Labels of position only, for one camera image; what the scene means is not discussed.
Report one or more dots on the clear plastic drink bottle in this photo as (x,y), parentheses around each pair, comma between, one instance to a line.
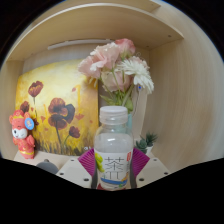
(113,150)

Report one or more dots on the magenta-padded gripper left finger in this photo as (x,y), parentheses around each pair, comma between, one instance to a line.
(75,171)

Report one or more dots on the grey cup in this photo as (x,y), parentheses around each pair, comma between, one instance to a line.
(46,166)

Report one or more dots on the white light strip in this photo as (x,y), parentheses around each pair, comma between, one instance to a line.
(80,43)

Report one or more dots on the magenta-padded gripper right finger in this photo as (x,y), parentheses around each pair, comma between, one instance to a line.
(151,170)

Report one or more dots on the yellow poppy flower painting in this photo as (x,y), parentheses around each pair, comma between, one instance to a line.
(60,86)

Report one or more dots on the red plush mouse toy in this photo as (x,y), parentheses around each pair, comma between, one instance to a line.
(21,136)

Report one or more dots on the pink and white flower bouquet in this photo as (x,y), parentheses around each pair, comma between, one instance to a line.
(110,60)

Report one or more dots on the pale teal vase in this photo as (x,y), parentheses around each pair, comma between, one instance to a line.
(129,121)

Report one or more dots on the light wooden shelf board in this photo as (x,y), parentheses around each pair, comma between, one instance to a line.
(133,4)
(93,25)

